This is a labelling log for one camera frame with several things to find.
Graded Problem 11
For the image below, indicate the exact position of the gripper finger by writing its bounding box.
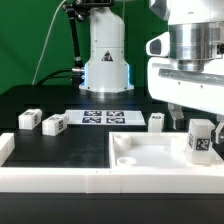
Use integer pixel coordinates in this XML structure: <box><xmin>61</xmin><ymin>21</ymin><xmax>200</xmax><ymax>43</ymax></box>
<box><xmin>211</xmin><ymin>122</ymin><xmax>224</xmax><ymax>144</ymax></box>
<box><xmin>168</xmin><ymin>103</ymin><xmax>184</xmax><ymax>130</ymax></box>

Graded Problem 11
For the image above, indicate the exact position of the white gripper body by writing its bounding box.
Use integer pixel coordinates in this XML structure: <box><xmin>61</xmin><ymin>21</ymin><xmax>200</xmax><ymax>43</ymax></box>
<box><xmin>146</xmin><ymin>35</ymin><xmax>224</xmax><ymax>115</ymax></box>

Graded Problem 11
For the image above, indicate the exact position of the white square table top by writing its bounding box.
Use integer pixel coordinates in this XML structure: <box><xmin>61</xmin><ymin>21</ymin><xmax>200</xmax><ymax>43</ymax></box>
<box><xmin>109</xmin><ymin>132</ymin><xmax>216</xmax><ymax>169</ymax></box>

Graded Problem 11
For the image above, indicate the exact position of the white marker sheet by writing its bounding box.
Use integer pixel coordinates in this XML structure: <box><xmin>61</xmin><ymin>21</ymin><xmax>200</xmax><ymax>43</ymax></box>
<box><xmin>65</xmin><ymin>110</ymin><xmax>145</xmax><ymax>126</ymax></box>

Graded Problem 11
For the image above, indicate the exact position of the white U-shaped fence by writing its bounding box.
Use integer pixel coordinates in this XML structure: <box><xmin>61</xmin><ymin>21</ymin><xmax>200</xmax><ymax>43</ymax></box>
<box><xmin>0</xmin><ymin>133</ymin><xmax>224</xmax><ymax>194</ymax></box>

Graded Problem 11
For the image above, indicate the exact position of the black cable bundle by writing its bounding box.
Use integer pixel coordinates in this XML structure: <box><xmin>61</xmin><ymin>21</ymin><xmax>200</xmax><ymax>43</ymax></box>
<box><xmin>35</xmin><ymin>66</ymin><xmax>85</xmax><ymax>87</ymax></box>

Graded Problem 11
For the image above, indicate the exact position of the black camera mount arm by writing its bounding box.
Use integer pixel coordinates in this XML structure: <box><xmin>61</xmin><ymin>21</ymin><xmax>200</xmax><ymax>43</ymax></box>
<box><xmin>63</xmin><ymin>0</ymin><xmax>90</xmax><ymax>68</ymax></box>

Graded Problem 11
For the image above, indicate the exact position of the white cable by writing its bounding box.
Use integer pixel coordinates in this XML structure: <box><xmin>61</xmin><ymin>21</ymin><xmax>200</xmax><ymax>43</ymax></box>
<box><xmin>31</xmin><ymin>0</ymin><xmax>68</xmax><ymax>86</ymax></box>

